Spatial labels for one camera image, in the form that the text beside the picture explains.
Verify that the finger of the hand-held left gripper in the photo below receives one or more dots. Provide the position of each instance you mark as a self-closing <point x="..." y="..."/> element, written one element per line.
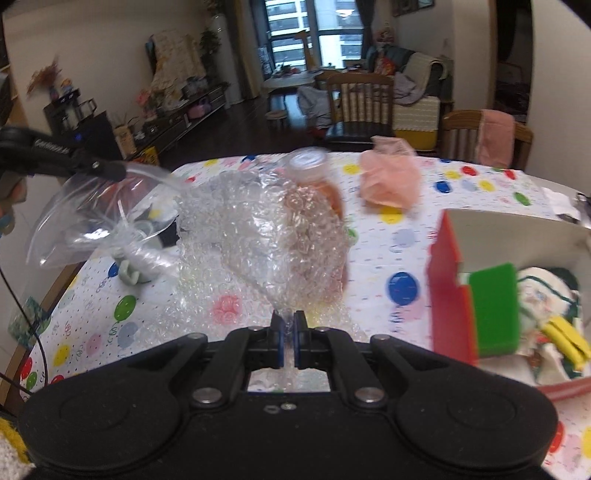
<point x="104" y="170"/>

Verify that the wooden chair with towel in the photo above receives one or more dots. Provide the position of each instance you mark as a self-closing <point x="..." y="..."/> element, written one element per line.
<point x="461" y="134"/>

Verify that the pale green mug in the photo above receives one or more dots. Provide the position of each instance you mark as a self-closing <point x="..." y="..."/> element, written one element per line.
<point x="131" y="274"/>

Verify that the pink flower bouquet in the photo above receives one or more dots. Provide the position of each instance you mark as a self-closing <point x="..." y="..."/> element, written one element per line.
<point x="145" y="101"/>

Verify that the balcony window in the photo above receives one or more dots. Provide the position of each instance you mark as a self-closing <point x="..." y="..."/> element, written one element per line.
<point x="314" y="27"/>

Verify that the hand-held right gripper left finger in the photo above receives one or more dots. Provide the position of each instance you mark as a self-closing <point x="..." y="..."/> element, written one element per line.
<point x="277" y="344"/>

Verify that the brown curtain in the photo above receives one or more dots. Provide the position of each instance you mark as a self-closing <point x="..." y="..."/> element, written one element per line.
<point x="242" y="50"/>

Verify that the pink plush doll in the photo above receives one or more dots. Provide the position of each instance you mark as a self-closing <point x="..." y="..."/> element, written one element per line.
<point x="384" y="36"/>

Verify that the grey crumpled blanket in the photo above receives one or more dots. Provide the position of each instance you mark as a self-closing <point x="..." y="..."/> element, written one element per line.
<point x="314" y="106"/>

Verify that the black water dispenser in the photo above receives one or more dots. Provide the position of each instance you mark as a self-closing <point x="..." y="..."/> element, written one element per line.
<point x="92" y="134"/>

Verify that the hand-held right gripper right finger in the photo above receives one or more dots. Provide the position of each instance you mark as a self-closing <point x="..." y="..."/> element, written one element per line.
<point x="300" y="344"/>

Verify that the white standing air conditioner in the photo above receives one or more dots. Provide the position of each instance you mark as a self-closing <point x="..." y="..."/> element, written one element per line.
<point x="220" y="50"/>

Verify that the green potted plant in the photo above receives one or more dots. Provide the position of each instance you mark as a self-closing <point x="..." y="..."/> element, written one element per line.
<point x="210" y="44"/>

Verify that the floral cloth covered television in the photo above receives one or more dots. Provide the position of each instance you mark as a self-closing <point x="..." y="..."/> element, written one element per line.
<point x="178" y="62"/>

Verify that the red and white cardboard box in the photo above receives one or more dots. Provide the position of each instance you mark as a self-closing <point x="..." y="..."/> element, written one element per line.
<point x="443" y="272"/>

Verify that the white paper sheet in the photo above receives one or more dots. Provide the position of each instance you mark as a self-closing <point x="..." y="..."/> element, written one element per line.
<point x="558" y="203"/>

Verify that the green sponge block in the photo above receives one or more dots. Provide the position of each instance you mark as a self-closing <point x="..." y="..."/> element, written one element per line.
<point x="494" y="309"/>

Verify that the yellow carton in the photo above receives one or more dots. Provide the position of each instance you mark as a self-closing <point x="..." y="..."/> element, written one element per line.
<point x="147" y="156"/>

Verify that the yellow soft toy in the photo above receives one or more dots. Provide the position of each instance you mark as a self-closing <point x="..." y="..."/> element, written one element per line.
<point x="568" y="341"/>

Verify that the round coffee table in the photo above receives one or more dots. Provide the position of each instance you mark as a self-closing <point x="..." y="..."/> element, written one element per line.
<point x="291" y="82"/>

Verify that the orange drink bottle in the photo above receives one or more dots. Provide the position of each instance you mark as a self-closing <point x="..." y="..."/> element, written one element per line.
<point x="309" y="164"/>

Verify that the wooden slat back chair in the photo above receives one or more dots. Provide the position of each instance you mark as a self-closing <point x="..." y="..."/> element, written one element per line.
<point x="360" y="106"/>

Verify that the balloon print tablecloth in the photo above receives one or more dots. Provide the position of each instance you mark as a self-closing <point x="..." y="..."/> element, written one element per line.
<point x="406" y="249"/>

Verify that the clear bubble wrap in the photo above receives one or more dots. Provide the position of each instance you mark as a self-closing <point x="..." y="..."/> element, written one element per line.
<point x="258" y="240"/>

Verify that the sofa with cream throw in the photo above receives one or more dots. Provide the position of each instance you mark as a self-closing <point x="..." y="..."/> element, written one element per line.
<point x="420" y="97"/>

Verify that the grey curtain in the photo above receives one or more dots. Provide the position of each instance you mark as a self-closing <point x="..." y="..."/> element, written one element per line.
<point x="364" y="27"/>

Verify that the pink towel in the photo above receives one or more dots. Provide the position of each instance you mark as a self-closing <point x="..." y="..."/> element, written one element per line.
<point x="495" y="138"/>

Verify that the clear plastic bag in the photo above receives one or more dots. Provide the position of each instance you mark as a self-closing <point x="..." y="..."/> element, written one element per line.
<point x="83" y="217"/>

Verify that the dried flower bouquet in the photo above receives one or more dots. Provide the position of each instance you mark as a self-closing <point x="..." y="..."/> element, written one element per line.
<point x="44" y="74"/>

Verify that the dark low television cabinet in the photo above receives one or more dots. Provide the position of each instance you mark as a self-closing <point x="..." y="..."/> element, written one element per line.
<point x="180" y="120"/>

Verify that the pink plastic bag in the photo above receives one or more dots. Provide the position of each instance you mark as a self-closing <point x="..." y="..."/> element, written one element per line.
<point x="390" y="180"/>

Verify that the small wooden stool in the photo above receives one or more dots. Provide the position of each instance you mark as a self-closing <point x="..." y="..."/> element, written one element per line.
<point x="277" y="115"/>

